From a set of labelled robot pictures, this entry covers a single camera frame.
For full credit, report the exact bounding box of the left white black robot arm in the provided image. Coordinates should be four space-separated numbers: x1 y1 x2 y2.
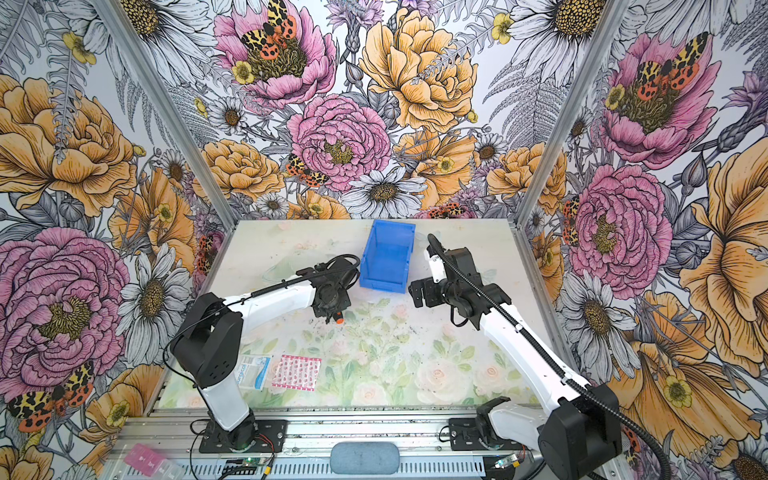
166 254 360 452

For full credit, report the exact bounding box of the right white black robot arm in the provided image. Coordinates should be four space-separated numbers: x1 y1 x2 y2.
408 234 622 479

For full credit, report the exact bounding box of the blue plastic bin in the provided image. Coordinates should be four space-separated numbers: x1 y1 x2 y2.
359 220 416 294

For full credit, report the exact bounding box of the pink patterned plaster sheet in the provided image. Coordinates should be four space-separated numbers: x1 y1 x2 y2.
272 355 322 391

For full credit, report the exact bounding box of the white blue wipes packet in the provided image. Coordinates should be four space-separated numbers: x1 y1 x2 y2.
234 355 272 390

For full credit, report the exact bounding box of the grey oval pad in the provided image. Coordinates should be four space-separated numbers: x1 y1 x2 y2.
330 442 400 475

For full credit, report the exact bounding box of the green circuit board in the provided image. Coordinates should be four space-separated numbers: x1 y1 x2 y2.
220 458 273 479

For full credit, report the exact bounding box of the pink plastic card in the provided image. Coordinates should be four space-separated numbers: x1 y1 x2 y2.
123 444 167 479

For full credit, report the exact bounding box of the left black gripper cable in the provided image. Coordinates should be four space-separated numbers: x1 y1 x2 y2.
239 254 362 301

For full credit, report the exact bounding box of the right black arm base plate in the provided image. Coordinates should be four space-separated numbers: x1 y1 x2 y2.
448 418 518 451

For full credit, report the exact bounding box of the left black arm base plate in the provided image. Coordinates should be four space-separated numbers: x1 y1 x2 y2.
199 419 288 454

